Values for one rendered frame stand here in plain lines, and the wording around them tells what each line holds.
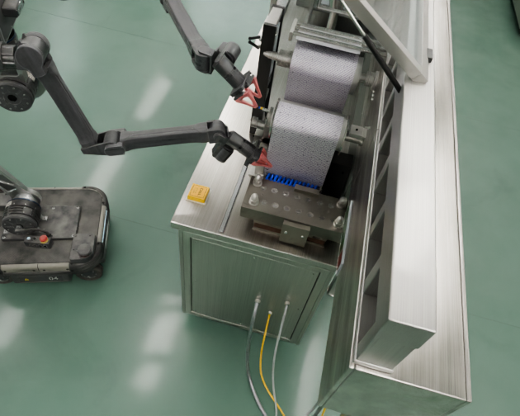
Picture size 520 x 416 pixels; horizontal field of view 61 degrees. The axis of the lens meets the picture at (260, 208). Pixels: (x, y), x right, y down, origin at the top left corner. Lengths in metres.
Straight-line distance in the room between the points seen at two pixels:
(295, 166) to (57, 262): 1.38
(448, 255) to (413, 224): 0.30
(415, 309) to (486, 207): 2.80
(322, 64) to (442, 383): 1.14
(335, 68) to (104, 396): 1.82
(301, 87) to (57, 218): 1.54
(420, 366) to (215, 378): 1.54
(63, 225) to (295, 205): 1.39
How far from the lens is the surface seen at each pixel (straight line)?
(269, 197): 1.67
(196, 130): 1.62
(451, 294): 1.13
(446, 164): 1.40
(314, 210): 1.66
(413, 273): 0.84
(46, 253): 2.55
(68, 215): 2.64
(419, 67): 1.26
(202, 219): 1.74
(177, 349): 2.46
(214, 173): 1.90
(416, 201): 0.95
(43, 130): 3.53
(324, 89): 1.75
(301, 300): 1.98
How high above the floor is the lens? 2.31
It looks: 52 degrees down
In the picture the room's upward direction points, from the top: 11 degrees clockwise
